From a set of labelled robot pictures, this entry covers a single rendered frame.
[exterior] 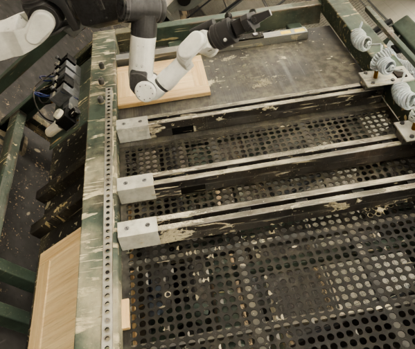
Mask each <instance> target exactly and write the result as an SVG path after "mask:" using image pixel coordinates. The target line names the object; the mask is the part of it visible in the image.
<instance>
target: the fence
mask: <svg viewBox="0 0 415 349"><path fill-rule="evenodd" d="M301 28H304V30H305V31H301V32H295V31H294V29H300V28H292V29H287V30H290V32H291V33H288V34H281V31H286V30H278V31H274V32H268V33H263V35H264V38H260V39H251V40H247V41H241V42H238V43H236V44H233V47H231V46H229V47H226V48H224V49H222V50H218V52H222V51H230V50H236V49H241V48H249V47H255V46H263V45H268V44H277V43H282V42H291V41H296V40H300V39H307V38H308V31H307V30H306V28H305V27H301ZM177 47H178V46H171V47H166V48H157V49H155V53H154V62H157V61H162V60H171V59H175V58H176V57H177ZM129 54H130V53H124V54H120V55H116V63H117V66H118V67H120V66H129V56H130V55H129Z"/></svg>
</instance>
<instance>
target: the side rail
mask: <svg viewBox="0 0 415 349"><path fill-rule="evenodd" d="M269 9H270V10H271V13H272V16H270V17H268V18H267V19H265V20H264V21H262V22H261V23H260V27H259V28H257V29H256V32H261V31H267V30H276V29H281V28H286V26H287V25H288V24H294V23H300V24H301V25H302V26H304V25H309V24H318V23H319V21H320V14H321V12H320V10H321V3H320V2H319V1H318V0H312V1H302V2H298V3H289V4H283V5H278V6H269V7H264V8H255V10H256V13H259V12H262V11H266V10H269ZM248 12H249V10H241V11H235V12H231V14H232V18H231V19H238V18H240V16H242V15H244V14H246V13H248ZM224 15H225V13H222V14H216V15H207V16H202V17H194V18H188V19H179V20H174V21H165V22H162V23H160V24H157V39H156V44H155V47H160V46H167V45H168V42H173V41H177V40H182V41H184V40H185V39H186V38H187V37H188V36H189V35H190V33H189V30H190V29H192V28H194V27H196V26H198V25H200V24H202V23H204V22H206V21H208V20H210V19H212V18H214V19H215V21H216V23H218V22H219V21H221V20H222V19H225V18H224ZM115 31H116V36H117V40H118V48H119V51H120V53H122V52H127V51H130V33H131V28H128V27H127V28H117V29H116V30H115Z"/></svg>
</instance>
